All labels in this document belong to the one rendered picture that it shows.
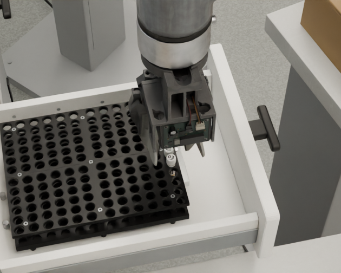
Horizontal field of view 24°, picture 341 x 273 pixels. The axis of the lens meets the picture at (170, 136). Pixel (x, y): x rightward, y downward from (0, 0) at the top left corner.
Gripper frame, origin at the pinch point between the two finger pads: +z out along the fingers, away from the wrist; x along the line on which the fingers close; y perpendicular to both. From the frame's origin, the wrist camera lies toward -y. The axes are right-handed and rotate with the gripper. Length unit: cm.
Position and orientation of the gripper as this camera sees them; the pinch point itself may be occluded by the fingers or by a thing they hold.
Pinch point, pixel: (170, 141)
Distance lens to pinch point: 99.2
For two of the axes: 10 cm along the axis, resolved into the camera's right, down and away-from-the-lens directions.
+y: 2.1, 7.9, -5.7
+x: 9.8, -1.7, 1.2
